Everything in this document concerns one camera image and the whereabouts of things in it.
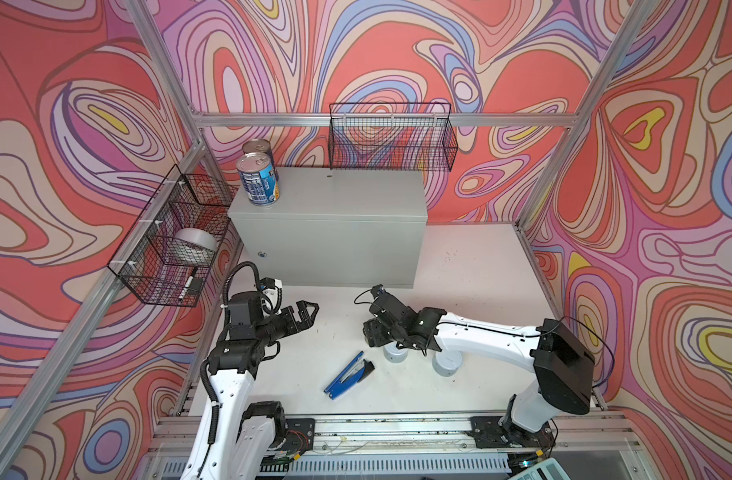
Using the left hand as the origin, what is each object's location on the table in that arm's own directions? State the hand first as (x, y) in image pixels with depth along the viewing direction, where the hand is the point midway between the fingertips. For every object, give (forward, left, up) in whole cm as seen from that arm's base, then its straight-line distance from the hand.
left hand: (307, 309), depth 76 cm
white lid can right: (-10, -37, -13) cm, 40 cm away
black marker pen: (+3, +29, +7) cm, 30 cm away
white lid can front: (-7, -23, -12) cm, 27 cm away
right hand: (-2, -18, -10) cm, 21 cm away
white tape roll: (+9, +26, +16) cm, 32 cm away
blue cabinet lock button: (+19, +16, -1) cm, 25 cm away
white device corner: (-33, -56, -14) cm, 67 cm away
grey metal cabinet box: (+39, -5, -9) cm, 40 cm away
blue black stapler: (-11, -12, -16) cm, 23 cm away
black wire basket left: (+25, +35, +15) cm, 46 cm away
